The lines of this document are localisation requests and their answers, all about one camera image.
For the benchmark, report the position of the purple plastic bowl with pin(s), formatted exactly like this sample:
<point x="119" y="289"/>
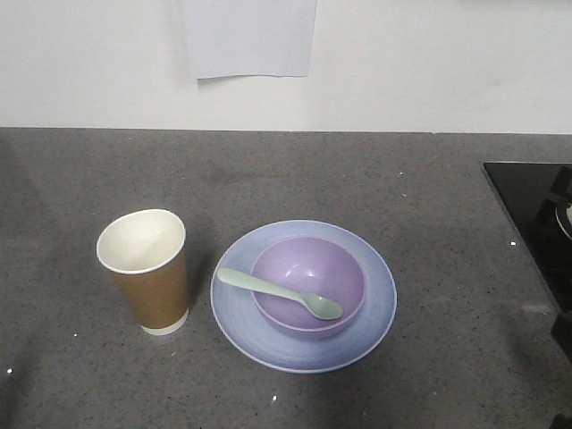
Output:
<point x="314" y="265"/>

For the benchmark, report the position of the mint green plastic spoon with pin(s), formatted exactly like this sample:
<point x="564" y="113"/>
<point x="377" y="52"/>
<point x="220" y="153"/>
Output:
<point x="317" y="305"/>

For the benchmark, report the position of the brown paper cup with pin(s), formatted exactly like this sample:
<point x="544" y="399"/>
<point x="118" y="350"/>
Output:
<point x="145" y="253"/>

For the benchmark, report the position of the light blue plate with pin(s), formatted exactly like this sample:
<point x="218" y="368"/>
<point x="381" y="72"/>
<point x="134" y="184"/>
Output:
<point x="245" y="328"/>

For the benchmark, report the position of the black gas stove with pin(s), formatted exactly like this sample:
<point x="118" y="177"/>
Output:
<point x="537" y="198"/>

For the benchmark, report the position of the white paper sheet on wall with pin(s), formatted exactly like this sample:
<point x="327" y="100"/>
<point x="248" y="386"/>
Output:
<point x="249" y="38"/>

